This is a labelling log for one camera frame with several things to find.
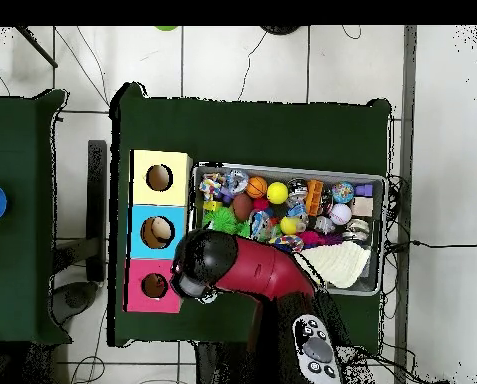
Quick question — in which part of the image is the cream yellow cloth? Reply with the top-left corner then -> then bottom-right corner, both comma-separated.
301,241 -> 373,290

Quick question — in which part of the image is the wooden box with three holes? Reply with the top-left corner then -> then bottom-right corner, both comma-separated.
125,149 -> 195,314

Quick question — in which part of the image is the clear mesh bin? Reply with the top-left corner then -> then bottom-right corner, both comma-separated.
191,163 -> 387,297

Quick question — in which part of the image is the brown toy football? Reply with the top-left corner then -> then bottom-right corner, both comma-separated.
231,192 -> 255,223

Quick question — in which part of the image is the green spiky ball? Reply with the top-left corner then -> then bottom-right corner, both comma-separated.
203,206 -> 241,238

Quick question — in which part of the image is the bright orange mini basketball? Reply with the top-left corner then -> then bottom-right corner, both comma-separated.
245,175 -> 269,200

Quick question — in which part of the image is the colourful crinkled packet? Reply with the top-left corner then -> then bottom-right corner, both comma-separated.
199,171 -> 223,201

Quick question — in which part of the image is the yellow ball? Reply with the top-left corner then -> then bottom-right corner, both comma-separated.
266,181 -> 290,205

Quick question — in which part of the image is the orange plastic toy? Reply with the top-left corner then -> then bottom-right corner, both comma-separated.
305,179 -> 326,217

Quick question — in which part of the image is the white baseball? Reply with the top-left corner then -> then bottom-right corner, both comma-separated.
329,203 -> 354,226

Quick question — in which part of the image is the colourful speckled ball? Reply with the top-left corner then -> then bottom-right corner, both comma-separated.
332,181 -> 356,204

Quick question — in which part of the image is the plain wooden block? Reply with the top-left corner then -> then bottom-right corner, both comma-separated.
353,196 -> 376,218

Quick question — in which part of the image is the black floor cable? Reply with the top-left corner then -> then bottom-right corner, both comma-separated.
409,238 -> 477,249

